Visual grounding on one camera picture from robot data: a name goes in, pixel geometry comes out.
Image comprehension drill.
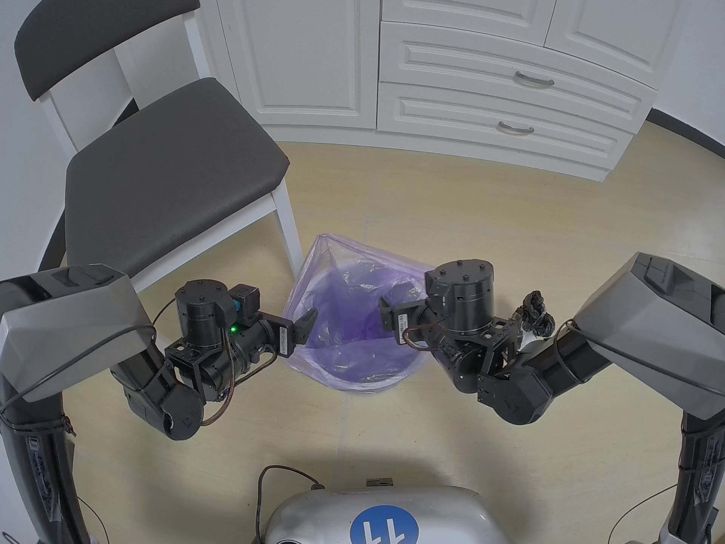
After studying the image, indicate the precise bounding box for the white wardrobe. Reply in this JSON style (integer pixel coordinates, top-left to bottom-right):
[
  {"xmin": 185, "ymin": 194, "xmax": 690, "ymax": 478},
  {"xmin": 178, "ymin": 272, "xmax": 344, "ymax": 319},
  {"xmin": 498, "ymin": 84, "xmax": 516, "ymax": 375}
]
[{"xmin": 195, "ymin": 0, "xmax": 699, "ymax": 183}]

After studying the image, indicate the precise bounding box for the black cable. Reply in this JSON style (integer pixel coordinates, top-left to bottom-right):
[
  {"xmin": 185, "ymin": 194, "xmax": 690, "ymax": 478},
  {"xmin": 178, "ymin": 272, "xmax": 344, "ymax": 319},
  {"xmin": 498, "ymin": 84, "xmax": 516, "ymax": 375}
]
[
  {"xmin": 256, "ymin": 465, "xmax": 325, "ymax": 544},
  {"xmin": 197, "ymin": 338, "xmax": 279, "ymax": 427}
]

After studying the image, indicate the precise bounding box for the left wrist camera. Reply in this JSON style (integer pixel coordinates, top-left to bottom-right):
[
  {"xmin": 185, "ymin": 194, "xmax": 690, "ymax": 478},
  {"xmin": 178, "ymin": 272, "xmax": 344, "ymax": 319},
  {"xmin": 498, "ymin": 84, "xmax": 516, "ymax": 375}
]
[{"xmin": 228, "ymin": 284, "xmax": 263, "ymax": 325}]

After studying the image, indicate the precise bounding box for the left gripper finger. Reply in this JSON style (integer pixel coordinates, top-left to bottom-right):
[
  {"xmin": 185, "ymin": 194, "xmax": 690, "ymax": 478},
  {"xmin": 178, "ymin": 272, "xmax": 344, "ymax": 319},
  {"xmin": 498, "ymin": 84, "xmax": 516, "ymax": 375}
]
[{"xmin": 295, "ymin": 307, "xmax": 318, "ymax": 346}]

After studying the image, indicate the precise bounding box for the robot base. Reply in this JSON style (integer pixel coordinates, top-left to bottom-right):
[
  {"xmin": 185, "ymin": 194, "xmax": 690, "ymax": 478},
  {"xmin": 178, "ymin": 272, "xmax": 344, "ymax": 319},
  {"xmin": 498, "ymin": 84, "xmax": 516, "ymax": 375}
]
[{"xmin": 266, "ymin": 477, "xmax": 514, "ymax": 544}]

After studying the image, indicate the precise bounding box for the purple plastic bag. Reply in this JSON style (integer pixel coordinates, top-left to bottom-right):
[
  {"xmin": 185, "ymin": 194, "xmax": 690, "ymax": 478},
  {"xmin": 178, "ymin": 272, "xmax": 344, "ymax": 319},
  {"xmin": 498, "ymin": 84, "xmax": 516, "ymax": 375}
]
[{"xmin": 283, "ymin": 233, "xmax": 437, "ymax": 396}]

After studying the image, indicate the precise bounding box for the crumpled black plastic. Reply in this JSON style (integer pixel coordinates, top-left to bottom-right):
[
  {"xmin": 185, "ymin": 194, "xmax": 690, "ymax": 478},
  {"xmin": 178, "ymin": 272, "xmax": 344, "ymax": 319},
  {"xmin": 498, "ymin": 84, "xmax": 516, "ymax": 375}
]
[{"xmin": 512, "ymin": 291, "xmax": 559, "ymax": 339}]

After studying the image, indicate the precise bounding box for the white chair with grey seat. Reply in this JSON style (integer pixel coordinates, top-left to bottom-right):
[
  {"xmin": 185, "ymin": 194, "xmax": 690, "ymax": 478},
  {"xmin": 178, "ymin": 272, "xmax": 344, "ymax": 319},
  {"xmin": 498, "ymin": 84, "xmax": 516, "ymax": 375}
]
[{"xmin": 14, "ymin": 0, "xmax": 305, "ymax": 306}]

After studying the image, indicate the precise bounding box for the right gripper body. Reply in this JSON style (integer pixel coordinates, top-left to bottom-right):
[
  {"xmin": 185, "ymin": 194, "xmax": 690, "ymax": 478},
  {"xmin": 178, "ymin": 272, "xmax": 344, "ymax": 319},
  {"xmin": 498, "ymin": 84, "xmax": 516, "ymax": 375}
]
[{"xmin": 379, "ymin": 297, "xmax": 430, "ymax": 348}]

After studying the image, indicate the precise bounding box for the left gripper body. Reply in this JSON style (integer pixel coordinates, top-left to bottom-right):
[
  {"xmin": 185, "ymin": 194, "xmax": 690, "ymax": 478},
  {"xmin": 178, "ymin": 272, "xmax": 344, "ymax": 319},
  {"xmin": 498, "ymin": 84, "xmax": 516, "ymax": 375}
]
[{"xmin": 228, "ymin": 315, "xmax": 298, "ymax": 370}]

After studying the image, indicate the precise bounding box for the clear printed wrapper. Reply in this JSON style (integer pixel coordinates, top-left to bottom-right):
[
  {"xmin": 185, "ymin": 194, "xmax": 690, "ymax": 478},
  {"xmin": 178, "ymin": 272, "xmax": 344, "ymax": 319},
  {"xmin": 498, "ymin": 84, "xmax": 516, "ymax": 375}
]
[{"xmin": 518, "ymin": 326, "xmax": 546, "ymax": 356}]

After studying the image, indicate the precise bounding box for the white trash bin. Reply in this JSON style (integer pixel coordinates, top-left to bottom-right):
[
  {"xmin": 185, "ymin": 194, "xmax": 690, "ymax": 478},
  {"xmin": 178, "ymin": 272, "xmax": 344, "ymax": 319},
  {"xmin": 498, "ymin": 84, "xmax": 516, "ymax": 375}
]
[{"xmin": 292, "ymin": 281, "xmax": 435, "ymax": 396}]

